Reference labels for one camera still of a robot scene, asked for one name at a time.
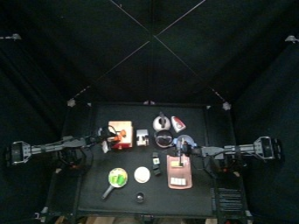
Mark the white toy food slices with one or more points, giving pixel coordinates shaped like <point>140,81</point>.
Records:
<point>178,181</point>

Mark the orange toy carrot piece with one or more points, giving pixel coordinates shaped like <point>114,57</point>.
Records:
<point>122,134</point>

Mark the black toy remote bar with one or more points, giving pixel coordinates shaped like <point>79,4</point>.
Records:
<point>156,163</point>

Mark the small black round cup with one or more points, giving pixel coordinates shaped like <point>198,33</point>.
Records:
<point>140,197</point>

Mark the pink cutting board tray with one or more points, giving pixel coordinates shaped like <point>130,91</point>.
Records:
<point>179,173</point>

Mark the toy frying pan green food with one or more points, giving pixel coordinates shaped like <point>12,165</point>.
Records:
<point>118,177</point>

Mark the white small card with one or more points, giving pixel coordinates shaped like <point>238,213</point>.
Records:
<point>142,137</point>

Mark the yellow toy food block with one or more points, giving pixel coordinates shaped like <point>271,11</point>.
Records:
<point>176,164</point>

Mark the grey frame clamp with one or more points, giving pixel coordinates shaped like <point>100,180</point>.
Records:
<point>291,38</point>
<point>148,102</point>
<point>226,106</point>
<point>13,37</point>
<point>71,102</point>

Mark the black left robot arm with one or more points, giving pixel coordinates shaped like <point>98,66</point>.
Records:
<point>51,147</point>

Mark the blue toy plate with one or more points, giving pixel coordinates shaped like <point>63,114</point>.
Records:
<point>187,139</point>

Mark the black toy pot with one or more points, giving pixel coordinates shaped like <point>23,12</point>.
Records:
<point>163,138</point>

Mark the white round plate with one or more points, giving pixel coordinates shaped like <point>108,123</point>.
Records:
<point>142,174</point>

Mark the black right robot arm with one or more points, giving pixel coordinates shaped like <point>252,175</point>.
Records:
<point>240,149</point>

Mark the red white toy carton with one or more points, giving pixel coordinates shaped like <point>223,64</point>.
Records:
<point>179,124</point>

